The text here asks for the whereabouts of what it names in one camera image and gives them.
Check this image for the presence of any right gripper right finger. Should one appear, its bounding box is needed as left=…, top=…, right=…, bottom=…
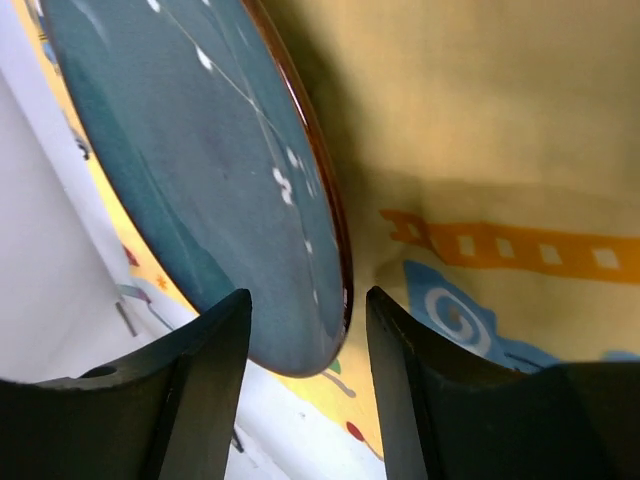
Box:
left=366, top=287, right=639, bottom=479

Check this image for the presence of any yellow vehicle-print cloth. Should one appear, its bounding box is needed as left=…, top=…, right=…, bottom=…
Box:
left=1, top=1, right=639, bottom=469

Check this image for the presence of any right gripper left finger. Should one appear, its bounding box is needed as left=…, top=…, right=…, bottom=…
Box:
left=1, top=289, right=251, bottom=479

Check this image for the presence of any dark teal ceramic plate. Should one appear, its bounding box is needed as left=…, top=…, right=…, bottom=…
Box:
left=41, top=1, right=353, bottom=378

